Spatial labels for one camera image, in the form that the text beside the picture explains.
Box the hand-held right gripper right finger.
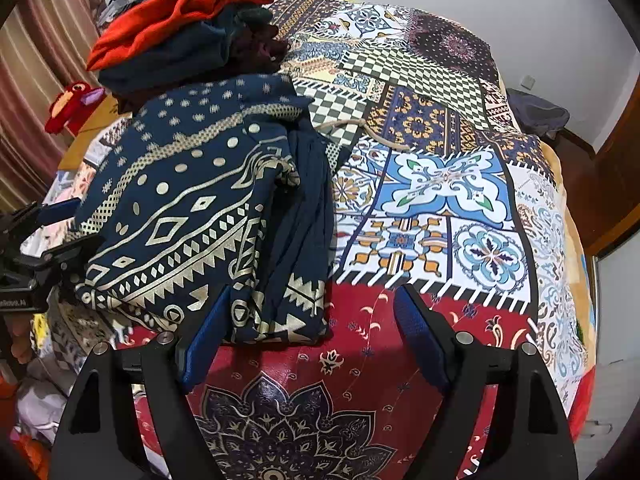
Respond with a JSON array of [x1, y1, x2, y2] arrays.
[[393, 284, 581, 480]]

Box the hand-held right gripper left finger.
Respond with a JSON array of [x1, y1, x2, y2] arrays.
[[49, 285, 234, 480]]

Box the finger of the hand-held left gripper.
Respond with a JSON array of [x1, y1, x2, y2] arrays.
[[0, 199, 82, 243], [17, 237, 103, 273]]

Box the navy patterned hoodie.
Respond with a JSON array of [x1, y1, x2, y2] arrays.
[[65, 74, 412, 347]]

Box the pile of light clothes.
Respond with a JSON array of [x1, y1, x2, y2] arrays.
[[0, 360, 77, 480]]

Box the person's left hand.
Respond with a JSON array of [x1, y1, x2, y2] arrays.
[[9, 316, 37, 365]]

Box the red plush toy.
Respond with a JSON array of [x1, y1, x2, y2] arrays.
[[44, 82, 106, 136]]

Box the striped brown curtain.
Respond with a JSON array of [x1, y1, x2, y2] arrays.
[[0, 0, 109, 213]]

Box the patchwork printed bedsheet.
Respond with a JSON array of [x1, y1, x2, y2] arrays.
[[20, 0, 602, 480]]

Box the dark teal folded garment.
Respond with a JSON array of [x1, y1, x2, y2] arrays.
[[97, 5, 273, 97]]

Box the pile of assorted household items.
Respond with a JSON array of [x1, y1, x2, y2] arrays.
[[97, 0, 162, 29]]

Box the red folded garment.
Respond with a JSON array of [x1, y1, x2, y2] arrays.
[[86, 0, 284, 72]]

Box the brown wooden door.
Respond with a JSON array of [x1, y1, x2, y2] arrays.
[[582, 105, 640, 261]]

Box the grey fabric bundle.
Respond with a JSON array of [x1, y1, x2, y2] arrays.
[[505, 88, 571, 142]]

